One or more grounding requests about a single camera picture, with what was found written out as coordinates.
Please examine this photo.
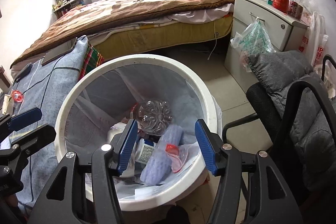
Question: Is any black office chair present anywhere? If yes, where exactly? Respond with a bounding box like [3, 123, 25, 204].
[222, 54, 336, 214]

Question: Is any cluttered side shelf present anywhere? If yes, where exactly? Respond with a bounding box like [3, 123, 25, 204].
[54, 0, 92, 19]

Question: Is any canvas tote bag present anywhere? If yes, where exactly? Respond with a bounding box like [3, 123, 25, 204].
[1, 94, 14, 115]

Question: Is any black smartphone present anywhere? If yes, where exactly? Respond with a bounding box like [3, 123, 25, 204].
[41, 38, 77, 66]

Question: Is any green printed plastic bag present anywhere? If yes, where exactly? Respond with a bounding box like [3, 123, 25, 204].
[231, 17, 276, 73]

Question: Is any blue checked table cloth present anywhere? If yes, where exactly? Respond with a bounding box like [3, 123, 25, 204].
[1, 36, 89, 214]

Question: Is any bed with brown blanket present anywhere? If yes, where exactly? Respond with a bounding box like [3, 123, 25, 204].
[10, 0, 235, 76]

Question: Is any white foam fruit net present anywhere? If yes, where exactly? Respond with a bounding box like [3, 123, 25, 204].
[140, 124, 183, 186]

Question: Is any grey chair cushion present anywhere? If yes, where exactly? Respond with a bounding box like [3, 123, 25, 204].
[248, 51, 335, 161]

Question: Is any dark glasses case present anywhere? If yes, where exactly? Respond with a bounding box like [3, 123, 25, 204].
[14, 63, 33, 83]

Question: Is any dark red tin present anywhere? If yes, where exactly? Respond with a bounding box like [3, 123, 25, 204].
[288, 0, 303, 20]

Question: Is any white bedside cabinet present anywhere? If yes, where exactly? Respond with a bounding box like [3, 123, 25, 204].
[225, 0, 307, 91]

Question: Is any white round trash bin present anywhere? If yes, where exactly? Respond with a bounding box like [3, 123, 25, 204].
[55, 54, 222, 211]

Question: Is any white yogurt cup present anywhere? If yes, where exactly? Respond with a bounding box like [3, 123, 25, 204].
[134, 138, 156, 165]

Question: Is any clear plastic bottle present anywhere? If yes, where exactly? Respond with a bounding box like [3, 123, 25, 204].
[132, 99, 173, 136]

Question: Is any red jar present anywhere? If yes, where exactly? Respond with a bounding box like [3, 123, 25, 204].
[273, 0, 289, 14]

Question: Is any red white plastic bag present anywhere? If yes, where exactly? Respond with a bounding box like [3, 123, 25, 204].
[299, 11, 329, 67]

